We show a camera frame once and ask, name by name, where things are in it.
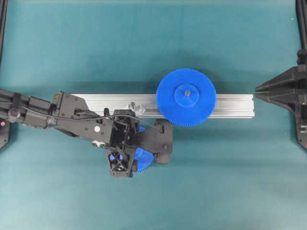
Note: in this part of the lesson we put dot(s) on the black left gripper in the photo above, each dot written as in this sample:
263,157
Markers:
71,115

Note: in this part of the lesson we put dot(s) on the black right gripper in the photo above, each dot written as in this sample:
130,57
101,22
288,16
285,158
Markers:
293,102

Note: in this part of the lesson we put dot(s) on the small blue plastic gear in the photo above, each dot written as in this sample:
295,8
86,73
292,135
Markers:
142,160

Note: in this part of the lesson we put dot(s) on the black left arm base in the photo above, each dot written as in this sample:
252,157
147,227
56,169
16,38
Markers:
5,129

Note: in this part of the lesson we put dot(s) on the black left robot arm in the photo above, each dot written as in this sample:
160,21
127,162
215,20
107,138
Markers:
32,112

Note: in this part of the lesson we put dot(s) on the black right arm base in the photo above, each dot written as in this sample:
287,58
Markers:
302,143

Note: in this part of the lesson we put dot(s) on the large blue plastic gear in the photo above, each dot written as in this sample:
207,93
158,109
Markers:
181,110

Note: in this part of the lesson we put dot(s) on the teal table mat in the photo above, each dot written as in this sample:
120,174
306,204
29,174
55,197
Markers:
225,174

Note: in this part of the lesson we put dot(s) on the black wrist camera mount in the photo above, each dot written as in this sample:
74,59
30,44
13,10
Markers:
157,140

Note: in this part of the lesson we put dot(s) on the small steel shaft with bracket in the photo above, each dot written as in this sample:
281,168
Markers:
137,108

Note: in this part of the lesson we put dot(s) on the aluminium extrusion rail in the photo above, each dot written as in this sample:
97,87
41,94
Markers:
227,105

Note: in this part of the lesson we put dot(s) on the black right frame post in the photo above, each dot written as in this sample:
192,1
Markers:
301,14

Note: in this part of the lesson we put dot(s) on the black frame post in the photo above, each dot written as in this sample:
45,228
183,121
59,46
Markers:
301,14
3,14

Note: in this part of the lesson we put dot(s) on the black left frame post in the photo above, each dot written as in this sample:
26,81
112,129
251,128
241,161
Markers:
3,14

